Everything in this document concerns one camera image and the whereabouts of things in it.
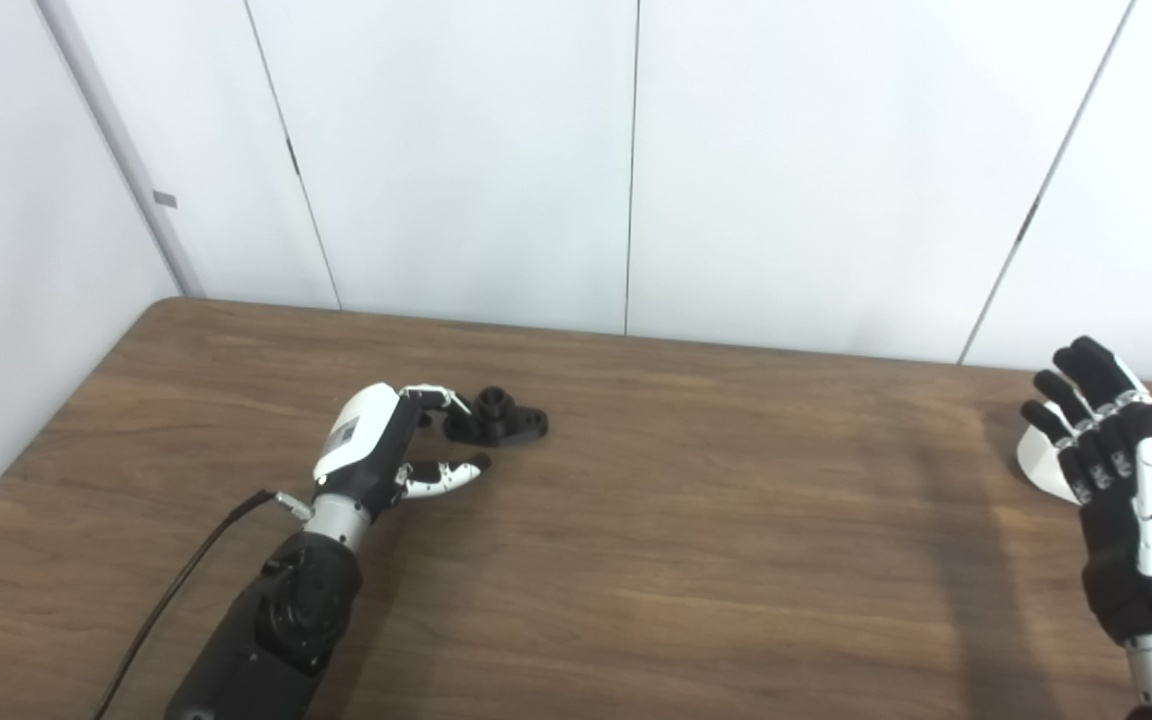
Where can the grey wall corner post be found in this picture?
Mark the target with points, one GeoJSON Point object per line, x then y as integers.
{"type": "Point", "coordinates": [121, 150]}

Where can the black plastic holder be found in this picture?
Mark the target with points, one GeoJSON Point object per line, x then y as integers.
{"type": "Point", "coordinates": [506, 420]}

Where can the round white plastic piece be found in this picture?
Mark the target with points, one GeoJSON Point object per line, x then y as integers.
{"type": "Point", "coordinates": [1041, 465]}

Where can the small grey wall tag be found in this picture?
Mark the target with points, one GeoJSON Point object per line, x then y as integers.
{"type": "Point", "coordinates": [165, 199]}

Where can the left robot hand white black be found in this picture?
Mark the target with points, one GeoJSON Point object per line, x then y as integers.
{"type": "Point", "coordinates": [366, 445]}

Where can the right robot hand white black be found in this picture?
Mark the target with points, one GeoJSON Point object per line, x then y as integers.
{"type": "Point", "coordinates": [1146, 520]}

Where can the black panel hinge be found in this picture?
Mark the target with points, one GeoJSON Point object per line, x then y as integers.
{"type": "Point", "coordinates": [1027, 220]}
{"type": "Point", "coordinates": [292, 157]}

